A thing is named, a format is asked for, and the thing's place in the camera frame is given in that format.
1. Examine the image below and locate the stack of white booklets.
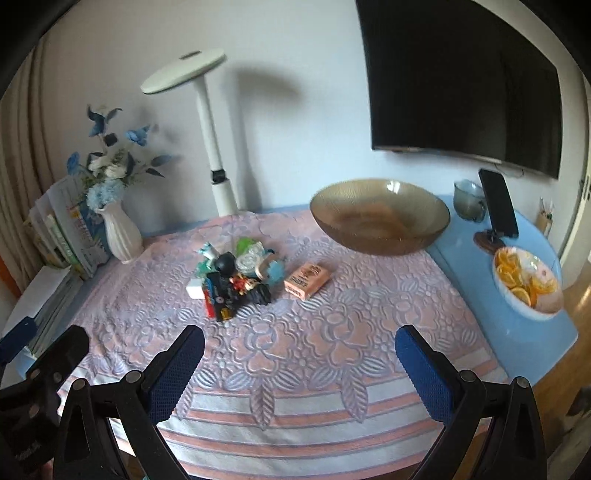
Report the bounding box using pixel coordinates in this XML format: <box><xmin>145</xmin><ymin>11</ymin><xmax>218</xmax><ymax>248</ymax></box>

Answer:
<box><xmin>0</xmin><ymin>265</ymin><xmax>84</xmax><ymax>358</ymax></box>

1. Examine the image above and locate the black toy vehicle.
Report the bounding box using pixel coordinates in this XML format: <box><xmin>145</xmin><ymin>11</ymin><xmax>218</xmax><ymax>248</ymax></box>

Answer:
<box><xmin>240</xmin><ymin>281</ymin><xmax>273</xmax><ymax>306</ymax></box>

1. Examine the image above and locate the small red figurine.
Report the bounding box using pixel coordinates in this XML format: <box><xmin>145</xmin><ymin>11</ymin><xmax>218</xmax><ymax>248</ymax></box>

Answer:
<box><xmin>228</xmin><ymin>273</ymin><xmax>257</xmax><ymax>294</ymax></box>

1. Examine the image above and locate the pink floral blanket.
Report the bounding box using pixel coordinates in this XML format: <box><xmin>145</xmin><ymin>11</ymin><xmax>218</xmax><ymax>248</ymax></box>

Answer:
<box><xmin>55</xmin><ymin>208</ymin><xmax>511</xmax><ymax>480</ymax></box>

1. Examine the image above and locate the light blue toy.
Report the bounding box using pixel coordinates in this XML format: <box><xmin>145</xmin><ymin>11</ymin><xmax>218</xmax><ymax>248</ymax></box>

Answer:
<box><xmin>265</xmin><ymin>256</ymin><xmax>287</xmax><ymax>283</ymax></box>

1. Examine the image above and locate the grey glass cup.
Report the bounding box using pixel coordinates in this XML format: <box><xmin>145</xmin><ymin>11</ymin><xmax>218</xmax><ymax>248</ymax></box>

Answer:
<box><xmin>452</xmin><ymin>179</ymin><xmax>488</xmax><ymax>223</ymax></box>

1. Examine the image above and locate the pile of orange slices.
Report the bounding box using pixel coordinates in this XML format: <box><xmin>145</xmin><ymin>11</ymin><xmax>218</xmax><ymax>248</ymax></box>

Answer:
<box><xmin>495</xmin><ymin>248</ymin><xmax>557</xmax><ymax>308</ymax></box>

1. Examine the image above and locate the black phone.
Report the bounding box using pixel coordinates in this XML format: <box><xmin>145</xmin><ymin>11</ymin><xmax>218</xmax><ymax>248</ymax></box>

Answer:
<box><xmin>478</xmin><ymin>168</ymin><xmax>519</xmax><ymax>239</ymax></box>

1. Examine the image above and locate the amber glass bowl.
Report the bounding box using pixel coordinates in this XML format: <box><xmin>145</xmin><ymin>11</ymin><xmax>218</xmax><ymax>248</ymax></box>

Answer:
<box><xmin>309</xmin><ymin>179</ymin><xmax>451</xmax><ymax>257</ymax></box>

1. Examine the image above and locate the white desk lamp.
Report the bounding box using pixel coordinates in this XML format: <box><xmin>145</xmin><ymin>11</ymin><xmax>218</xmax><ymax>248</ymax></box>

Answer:
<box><xmin>141</xmin><ymin>50</ymin><xmax>252</xmax><ymax>217</ymax></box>

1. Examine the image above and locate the black television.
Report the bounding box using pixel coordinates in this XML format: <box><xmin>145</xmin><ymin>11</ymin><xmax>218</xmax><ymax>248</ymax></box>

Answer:
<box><xmin>355</xmin><ymin>0</ymin><xmax>563</xmax><ymax>180</ymax></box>

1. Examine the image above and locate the wooden phone stand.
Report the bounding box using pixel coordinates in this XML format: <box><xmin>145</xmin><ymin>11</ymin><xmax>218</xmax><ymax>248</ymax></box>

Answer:
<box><xmin>473</xmin><ymin>228</ymin><xmax>509</xmax><ymax>254</ymax></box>

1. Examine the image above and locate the beige curtain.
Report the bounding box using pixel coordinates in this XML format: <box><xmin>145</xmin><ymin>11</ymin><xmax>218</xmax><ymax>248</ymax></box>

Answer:
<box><xmin>0</xmin><ymin>41</ymin><xmax>61</xmax><ymax>296</ymax></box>

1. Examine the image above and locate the white ribbed vase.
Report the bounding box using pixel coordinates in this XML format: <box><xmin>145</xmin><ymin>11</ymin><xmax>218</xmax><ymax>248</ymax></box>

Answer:
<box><xmin>95</xmin><ymin>200</ymin><xmax>145</xmax><ymax>265</ymax></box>

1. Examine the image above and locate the beige pen holder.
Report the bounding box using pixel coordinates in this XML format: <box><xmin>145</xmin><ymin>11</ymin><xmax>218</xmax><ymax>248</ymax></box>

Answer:
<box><xmin>536</xmin><ymin>198</ymin><xmax>555</xmax><ymax>238</ymax></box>

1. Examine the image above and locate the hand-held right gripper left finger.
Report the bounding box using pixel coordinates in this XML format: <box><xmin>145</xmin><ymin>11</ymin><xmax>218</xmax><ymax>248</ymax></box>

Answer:
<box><xmin>52</xmin><ymin>324</ymin><xmax>206</xmax><ymax>480</ymax></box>

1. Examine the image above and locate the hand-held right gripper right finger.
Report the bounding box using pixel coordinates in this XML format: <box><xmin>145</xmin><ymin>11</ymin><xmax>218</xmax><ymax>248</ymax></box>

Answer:
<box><xmin>394</xmin><ymin>324</ymin><xmax>550</xmax><ymax>480</ymax></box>

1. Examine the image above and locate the row of upright books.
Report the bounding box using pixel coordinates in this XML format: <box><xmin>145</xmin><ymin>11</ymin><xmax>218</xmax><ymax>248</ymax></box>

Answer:
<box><xmin>23</xmin><ymin>178</ymin><xmax>112</xmax><ymax>280</ymax></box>

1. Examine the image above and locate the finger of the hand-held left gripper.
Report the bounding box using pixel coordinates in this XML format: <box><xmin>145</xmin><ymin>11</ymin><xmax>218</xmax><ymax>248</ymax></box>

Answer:
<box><xmin>23</xmin><ymin>324</ymin><xmax>90</xmax><ymax>407</ymax></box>
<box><xmin>0</xmin><ymin>316</ymin><xmax>38</xmax><ymax>366</ymax></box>

